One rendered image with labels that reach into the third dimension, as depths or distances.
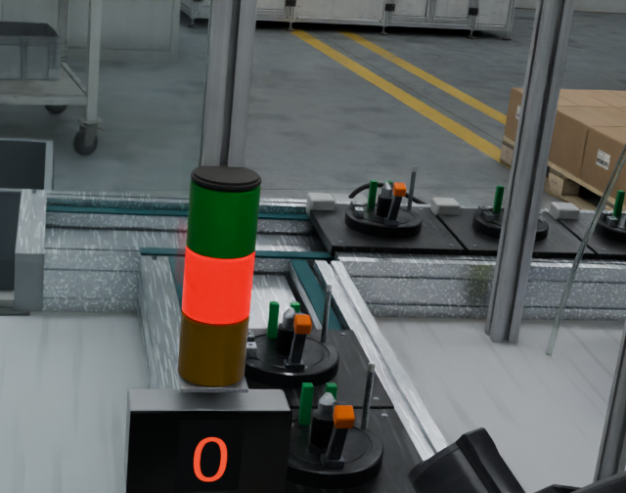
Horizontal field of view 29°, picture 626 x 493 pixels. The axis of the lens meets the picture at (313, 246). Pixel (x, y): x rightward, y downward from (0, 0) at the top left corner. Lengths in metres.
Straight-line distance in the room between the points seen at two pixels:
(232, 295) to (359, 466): 0.53
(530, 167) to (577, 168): 4.05
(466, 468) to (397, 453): 0.63
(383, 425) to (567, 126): 4.68
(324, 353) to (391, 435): 0.20
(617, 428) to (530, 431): 0.66
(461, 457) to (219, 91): 0.30
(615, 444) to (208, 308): 0.44
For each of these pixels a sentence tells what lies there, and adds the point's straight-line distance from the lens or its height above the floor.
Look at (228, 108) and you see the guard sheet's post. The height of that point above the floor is 1.46.
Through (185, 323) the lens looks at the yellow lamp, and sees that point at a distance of 0.90.
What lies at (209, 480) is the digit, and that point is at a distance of 0.94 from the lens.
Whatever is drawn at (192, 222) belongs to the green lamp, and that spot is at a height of 1.38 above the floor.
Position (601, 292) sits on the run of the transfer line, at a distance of 2.24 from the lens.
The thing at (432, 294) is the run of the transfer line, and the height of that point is 0.90.
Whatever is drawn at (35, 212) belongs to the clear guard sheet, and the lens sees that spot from 0.90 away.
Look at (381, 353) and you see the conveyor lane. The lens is 1.73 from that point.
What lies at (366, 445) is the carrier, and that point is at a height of 0.99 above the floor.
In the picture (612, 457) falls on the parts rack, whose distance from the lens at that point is 1.16.
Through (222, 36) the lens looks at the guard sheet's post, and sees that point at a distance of 0.86.
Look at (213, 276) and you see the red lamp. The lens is 0.87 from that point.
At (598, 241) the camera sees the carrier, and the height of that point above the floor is 0.97.
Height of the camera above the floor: 1.66
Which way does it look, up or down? 19 degrees down
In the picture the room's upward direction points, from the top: 6 degrees clockwise
